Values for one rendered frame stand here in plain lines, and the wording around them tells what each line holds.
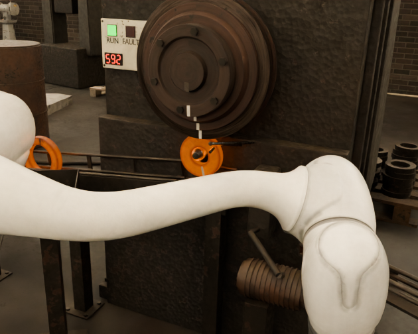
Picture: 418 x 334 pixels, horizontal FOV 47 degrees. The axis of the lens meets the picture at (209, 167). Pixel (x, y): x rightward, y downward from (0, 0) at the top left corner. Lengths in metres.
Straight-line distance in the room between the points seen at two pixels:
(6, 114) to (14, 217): 0.21
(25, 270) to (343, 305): 2.16
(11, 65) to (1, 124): 3.51
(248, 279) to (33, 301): 1.16
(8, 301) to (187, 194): 1.85
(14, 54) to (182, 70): 2.87
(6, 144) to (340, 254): 0.48
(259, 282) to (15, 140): 0.99
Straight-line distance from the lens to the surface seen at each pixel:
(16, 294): 2.46
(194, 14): 1.51
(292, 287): 1.53
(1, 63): 4.25
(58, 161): 2.03
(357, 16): 1.57
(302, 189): 0.69
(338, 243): 0.59
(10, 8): 10.12
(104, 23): 1.89
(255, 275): 1.55
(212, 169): 1.64
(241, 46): 1.47
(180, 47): 1.50
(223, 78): 1.44
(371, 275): 0.59
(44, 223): 0.60
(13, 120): 0.77
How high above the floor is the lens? 1.35
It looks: 20 degrees down
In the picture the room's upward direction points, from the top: 2 degrees clockwise
